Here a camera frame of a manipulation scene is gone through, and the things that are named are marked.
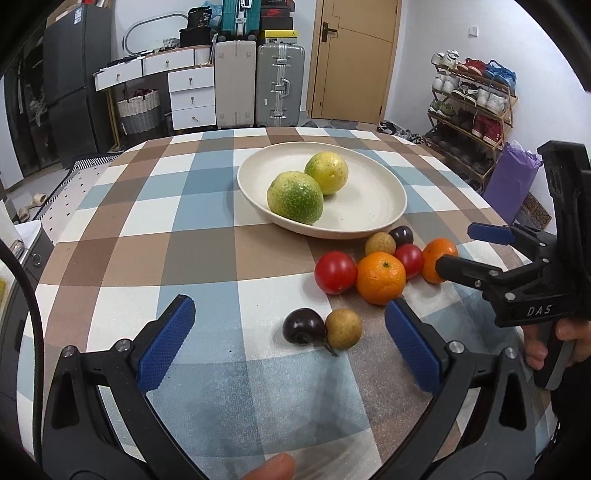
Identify small red tomato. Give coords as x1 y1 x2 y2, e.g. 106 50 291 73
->
393 244 424 280

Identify grey hoop tube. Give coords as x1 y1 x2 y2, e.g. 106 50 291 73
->
122 10 185 58

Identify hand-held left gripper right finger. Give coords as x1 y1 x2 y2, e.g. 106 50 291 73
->
379 298 552 480

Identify grey suitcase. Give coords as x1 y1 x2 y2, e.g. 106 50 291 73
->
257 43 306 128

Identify black cable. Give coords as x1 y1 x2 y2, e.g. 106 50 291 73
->
0 237 47 462

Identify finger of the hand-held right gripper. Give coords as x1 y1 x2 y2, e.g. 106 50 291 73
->
467 222 560 261
435 255 544 303

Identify yellow black shoe box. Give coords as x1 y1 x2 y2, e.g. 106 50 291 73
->
259 29 297 45

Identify person's left hand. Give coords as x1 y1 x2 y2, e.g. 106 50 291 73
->
240 452 296 480

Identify black red shoe boxes stack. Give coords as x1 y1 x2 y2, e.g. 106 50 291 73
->
259 0 294 31

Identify black refrigerator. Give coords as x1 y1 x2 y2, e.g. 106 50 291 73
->
44 4 114 155

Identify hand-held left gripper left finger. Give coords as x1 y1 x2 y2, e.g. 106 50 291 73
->
41 294 208 480

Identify wooden shoe rack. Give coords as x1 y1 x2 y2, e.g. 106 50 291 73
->
424 65 519 185

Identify large orange mandarin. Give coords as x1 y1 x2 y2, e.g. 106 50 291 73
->
356 252 407 306

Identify checked tablecloth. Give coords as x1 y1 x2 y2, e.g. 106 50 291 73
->
16 127 559 480

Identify brown longan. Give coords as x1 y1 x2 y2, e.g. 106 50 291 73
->
325 309 363 357
365 232 397 257

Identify yellow green passion fruit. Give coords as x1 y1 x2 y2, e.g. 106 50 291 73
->
304 152 349 196

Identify black printed bag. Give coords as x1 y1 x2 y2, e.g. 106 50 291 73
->
187 7 214 29

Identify large red tomato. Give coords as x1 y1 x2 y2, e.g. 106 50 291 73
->
314 251 358 295

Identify black storage box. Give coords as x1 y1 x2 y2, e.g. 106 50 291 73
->
180 27 213 48

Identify purple bag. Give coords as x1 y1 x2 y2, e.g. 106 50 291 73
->
482 142 542 224

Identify teal suitcase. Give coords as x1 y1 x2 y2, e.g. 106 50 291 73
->
222 0 260 40

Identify wicker basket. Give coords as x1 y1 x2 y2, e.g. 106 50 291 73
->
116 89 161 136

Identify person's right hand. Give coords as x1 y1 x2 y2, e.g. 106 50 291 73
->
523 318 591 370

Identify beige suitcase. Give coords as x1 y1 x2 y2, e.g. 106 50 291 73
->
215 41 257 129

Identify rows of racked shoes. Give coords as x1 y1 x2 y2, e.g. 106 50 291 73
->
425 50 517 176

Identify white drawer cabinet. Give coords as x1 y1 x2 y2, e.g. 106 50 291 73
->
93 46 218 139

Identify cream round plate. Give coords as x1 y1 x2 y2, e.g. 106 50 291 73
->
237 142 408 239

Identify small orange mandarin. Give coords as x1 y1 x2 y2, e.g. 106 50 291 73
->
421 237 459 284

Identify scattered sneakers group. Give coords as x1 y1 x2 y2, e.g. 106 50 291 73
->
376 120 423 145

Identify wooden door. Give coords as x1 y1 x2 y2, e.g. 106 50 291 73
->
310 0 400 124

